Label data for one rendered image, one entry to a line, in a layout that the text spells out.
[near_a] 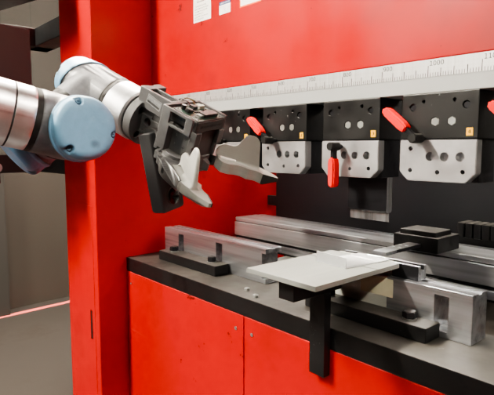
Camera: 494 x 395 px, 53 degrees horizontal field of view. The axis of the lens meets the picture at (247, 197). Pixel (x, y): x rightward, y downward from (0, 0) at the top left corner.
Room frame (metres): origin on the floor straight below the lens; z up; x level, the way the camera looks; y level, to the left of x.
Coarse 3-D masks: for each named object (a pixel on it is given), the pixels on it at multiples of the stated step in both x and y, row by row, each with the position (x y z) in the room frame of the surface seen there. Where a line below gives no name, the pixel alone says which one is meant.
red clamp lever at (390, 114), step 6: (390, 108) 0.98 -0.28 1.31; (384, 114) 0.97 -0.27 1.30; (390, 114) 0.96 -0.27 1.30; (396, 114) 0.96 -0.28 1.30; (390, 120) 0.96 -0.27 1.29; (396, 120) 0.95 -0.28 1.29; (402, 120) 0.95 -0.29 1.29; (396, 126) 0.95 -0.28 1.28; (402, 126) 0.94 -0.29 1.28; (408, 126) 0.94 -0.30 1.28; (408, 132) 0.94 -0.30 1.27; (414, 132) 0.94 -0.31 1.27; (408, 138) 0.93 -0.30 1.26; (414, 138) 0.92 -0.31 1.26; (420, 138) 0.92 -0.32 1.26
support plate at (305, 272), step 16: (304, 256) 1.07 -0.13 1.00; (256, 272) 0.95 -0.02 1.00; (272, 272) 0.93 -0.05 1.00; (288, 272) 0.93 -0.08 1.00; (304, 272) 0.93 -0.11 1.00; (320, 272) 0.93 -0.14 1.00; (336, 272) 0.93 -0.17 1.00; (352, 272) 0.93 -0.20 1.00; (368, 272) 0.94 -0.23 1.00; (304, 288) 0.85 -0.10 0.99; (320, 288) 0.84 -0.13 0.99
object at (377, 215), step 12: (348, 180) 1.12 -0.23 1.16; (360, 180) 1.09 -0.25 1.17; (372, 180) 1.07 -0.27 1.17; (384, 180) 1.05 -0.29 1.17; (348, 192) 1.12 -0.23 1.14; (360, 192) 1.09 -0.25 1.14; (372, 192) 1.07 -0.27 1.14; (384, 192) 1.05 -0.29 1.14; (348, 204) 1.12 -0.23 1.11; (360, 204) 1.09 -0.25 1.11; (372, 204) 1.07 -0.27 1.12; (384, 204) 1.05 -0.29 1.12; (360, 216) 1.10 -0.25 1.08; (372, 216) 1.08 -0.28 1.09; (384, 216) 1.06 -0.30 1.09
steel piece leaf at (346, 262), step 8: (320, 256) 1.02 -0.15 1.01; (328, 256) 1.00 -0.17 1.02; (336, 256) 0.98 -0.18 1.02; (344, 256) 1.06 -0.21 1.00; (352, 256) 1.06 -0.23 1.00; (336, 264) 0.98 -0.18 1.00; (344, 264) 0.96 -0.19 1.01; (352, 264) 0.99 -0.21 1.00; (360, 264) 0.99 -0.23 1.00; (368, 264) 1.00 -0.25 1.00
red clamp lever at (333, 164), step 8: (328, 144) 1.07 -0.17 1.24; (336, 144) 1.07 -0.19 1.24; (336, 152) 1.08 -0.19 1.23; (336, 160) 1.07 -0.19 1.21; (328, 168) 1.07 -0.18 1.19; (336, 168) 1.07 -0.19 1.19; (328, 176) 1.07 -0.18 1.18; (336, 176) 1.07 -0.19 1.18; (328, 184) 1.07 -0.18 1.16; (336, 184) 1.07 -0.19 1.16
